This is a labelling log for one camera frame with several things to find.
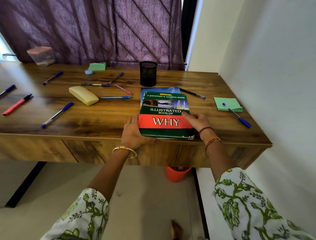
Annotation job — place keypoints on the blue capped pen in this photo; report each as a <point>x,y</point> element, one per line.
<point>116,78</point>
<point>58,74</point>
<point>67,107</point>
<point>10,89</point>
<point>244,122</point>

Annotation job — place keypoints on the person's bare foot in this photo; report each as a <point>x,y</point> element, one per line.
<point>177,231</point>

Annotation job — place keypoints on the black floor strip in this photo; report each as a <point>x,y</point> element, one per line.
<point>26,184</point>

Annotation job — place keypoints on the yellow pencil case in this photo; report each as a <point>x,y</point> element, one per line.
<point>84,96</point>

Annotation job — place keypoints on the right floral white green sleeve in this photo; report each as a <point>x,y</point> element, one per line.
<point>247,207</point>

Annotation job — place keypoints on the orange bucket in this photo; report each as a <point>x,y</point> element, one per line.
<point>177,174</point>

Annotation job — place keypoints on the gold bangle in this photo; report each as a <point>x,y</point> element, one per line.
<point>123,147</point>

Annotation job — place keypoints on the small round blue tape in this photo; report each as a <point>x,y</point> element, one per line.
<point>89,72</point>

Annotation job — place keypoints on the floral white green sleeve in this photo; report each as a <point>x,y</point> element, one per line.
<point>247,207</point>
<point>81,217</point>

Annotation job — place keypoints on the green sticky notes pad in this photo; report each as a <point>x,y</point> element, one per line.
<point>97,66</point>
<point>222,101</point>

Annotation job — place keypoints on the black window frame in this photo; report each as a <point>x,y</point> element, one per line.
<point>188,29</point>

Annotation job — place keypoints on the clear container pink lid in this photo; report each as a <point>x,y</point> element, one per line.
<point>42,55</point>

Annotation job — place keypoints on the light blue pen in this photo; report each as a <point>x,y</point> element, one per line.
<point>116,97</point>

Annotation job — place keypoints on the person's right forearm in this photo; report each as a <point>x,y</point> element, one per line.
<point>219,158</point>

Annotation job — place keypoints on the person's right hand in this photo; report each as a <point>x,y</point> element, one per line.
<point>200,122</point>

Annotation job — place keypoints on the person's left hand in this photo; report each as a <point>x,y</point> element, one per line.
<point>132,136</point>

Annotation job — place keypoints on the pink pen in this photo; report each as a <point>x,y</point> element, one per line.
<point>123,89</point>

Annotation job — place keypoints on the dark blue patterned pen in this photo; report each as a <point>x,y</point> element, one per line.
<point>95,84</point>

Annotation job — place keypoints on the person's left forearm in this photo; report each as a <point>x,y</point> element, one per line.
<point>111,173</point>

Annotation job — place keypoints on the green and red book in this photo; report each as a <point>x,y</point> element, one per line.
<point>163,103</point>

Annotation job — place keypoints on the black mesh pen holder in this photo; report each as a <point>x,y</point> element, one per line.
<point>148,74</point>

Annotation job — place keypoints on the purple patterned curtain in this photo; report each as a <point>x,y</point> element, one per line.
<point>98,29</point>

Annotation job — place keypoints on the blue and white notebook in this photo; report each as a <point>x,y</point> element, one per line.
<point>158,89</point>

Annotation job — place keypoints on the wooden desk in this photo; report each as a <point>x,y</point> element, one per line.
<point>98,116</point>

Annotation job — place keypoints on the black pen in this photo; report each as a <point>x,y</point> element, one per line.
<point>192,93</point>

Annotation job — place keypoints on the pink marker black cap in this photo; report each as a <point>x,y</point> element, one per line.
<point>17,104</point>

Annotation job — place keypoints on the left floral white green sleeve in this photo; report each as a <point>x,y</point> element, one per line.
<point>81,217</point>

